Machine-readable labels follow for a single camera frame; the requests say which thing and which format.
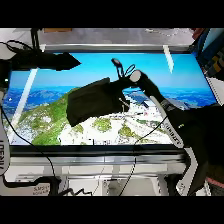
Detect silver frame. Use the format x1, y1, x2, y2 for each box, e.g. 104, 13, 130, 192
0, 43, 218, 197

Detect black cable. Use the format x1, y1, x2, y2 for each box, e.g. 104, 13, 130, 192
0, 106, 58, 179
123, 63, 137, 78
0, 39, 34, 53
118, 114, 169, 197

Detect black garment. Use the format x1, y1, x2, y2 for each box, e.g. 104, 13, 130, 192
179, 105, 224, 183

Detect heap of clothes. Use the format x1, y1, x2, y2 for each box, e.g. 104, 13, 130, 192
191, 28, 224, 82

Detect dark green garment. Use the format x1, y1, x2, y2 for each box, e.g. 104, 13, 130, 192
65, 76, 132, 128

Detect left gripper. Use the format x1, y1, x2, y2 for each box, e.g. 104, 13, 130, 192
53, 51, 82, 72

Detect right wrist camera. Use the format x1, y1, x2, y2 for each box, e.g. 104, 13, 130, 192
111, 57, 125, 80

